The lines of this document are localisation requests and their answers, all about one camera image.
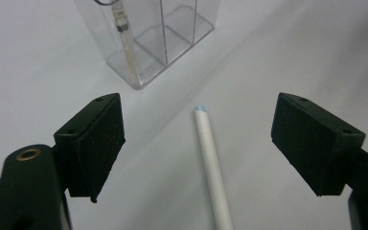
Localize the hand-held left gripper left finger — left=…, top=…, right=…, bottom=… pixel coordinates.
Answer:
left=53, top=92, right=127, bottom=204

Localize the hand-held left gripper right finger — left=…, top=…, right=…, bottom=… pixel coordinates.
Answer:
left=270, top=92, right=367, bottom=197

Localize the clear beige pen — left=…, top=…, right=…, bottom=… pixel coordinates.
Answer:
left=109, top=0, right=142, bottom=88

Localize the white pen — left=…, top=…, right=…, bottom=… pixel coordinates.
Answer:
left=193, top=103, right=235, bottom=230

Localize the clear plastic organizer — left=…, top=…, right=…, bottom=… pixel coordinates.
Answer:
left=73, top=0, right=221, bottom=91

